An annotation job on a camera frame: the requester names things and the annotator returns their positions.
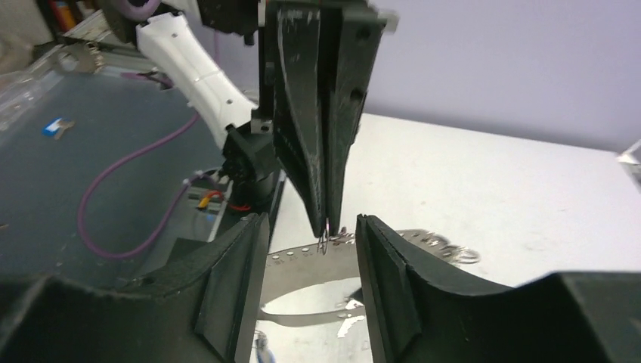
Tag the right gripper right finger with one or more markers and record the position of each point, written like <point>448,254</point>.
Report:
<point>422,309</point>

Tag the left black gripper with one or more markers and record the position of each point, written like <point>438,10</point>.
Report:
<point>297,99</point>

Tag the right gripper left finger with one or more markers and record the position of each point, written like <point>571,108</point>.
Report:
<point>200,308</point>

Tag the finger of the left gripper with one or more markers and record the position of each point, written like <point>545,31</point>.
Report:
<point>350,41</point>

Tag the large grey keyring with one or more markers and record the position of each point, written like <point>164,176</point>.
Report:
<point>309,310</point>

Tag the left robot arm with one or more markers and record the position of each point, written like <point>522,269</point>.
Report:
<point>160,31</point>

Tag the blue key tag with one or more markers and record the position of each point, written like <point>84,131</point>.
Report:
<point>57,127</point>

